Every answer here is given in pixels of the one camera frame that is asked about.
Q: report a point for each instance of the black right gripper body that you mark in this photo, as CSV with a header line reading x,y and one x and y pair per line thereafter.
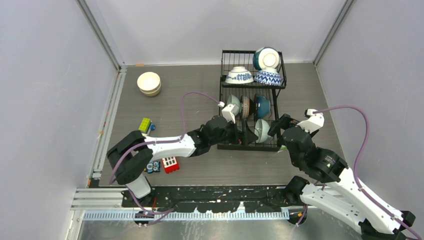
x,y
287,121

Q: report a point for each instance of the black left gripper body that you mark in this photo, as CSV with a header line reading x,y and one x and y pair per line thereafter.
x,y
231,133

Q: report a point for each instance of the pale green striped bowl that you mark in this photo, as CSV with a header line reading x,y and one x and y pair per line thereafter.
x,y
261,131

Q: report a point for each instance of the beige bowl with flower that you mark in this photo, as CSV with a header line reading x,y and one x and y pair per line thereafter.
x,y
148,82

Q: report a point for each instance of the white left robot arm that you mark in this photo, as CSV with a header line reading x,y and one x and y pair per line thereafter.
x,y
134,152

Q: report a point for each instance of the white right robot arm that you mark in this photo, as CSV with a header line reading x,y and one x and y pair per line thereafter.
x,y
363,211

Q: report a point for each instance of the dark blue glazed bowl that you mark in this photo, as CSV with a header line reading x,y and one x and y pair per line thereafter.
x,y
262,106

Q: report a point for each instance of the black patterned rim bowl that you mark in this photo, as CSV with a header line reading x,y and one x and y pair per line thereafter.
x,y
247,106

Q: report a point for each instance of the light green bowl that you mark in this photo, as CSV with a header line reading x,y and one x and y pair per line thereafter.
x,y
234,100

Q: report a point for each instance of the blue white zigzag bowl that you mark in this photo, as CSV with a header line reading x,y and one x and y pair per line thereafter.
x,y
269,76

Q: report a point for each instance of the white blue floral bowl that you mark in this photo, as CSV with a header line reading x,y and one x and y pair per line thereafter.
x,y
239,75

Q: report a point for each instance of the teal bowl white base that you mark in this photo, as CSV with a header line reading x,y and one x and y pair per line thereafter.
x,y
265,57

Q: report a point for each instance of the red white toy block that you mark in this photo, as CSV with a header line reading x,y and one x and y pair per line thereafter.
x,y
170,164

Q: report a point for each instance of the toy truck with green block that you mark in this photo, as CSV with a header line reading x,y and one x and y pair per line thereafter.
x,y
146,126

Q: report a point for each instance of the blue owl puzzle piece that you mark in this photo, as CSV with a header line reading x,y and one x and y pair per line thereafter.
x,y
153,167

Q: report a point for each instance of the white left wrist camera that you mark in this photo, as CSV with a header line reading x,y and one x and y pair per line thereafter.
x,y
229,112

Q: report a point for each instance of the black wire dish rack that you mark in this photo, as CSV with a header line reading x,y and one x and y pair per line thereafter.
x,y
232,58

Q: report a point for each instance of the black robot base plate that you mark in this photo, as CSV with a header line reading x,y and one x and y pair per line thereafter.
x,y
216,199

